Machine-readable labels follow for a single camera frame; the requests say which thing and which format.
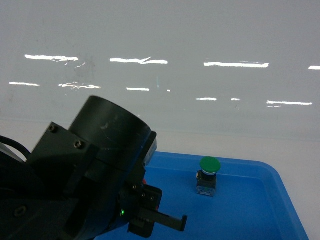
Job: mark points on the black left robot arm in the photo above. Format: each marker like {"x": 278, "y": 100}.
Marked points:
{"x": 27, "y": 210}

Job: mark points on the red mushroom push button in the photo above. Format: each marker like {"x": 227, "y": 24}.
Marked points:
{"x": 151, "y": 196}

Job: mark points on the shallow blue plastic tray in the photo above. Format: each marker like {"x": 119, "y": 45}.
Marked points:
{"x": 250, "y": 202}

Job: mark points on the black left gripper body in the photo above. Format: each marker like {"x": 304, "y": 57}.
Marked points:
{"x": 99, "y": 161}

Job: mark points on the green mushroom push button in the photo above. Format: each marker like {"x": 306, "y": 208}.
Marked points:
{"x": 207, "y": 176}

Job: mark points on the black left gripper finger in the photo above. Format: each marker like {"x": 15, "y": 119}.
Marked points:
{"x": 163, "y": 219}

